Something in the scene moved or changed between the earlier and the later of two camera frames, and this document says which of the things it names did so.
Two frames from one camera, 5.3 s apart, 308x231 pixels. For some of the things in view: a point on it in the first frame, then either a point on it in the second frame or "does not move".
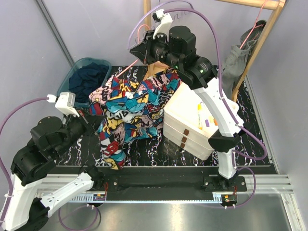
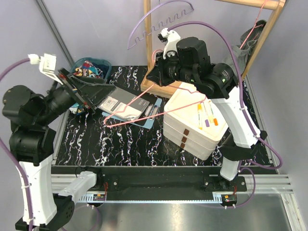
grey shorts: (236, 59) does not move
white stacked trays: (187, 123) does not move
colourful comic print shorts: (131, 109) -> (87, 70)
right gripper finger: (141, 52) -> (154, 75)
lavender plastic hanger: (141, 21) does not move
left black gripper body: (89, 126) -> (77, 92)
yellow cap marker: (199, 111) does not move
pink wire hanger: (138, 42) -> (108, 124)
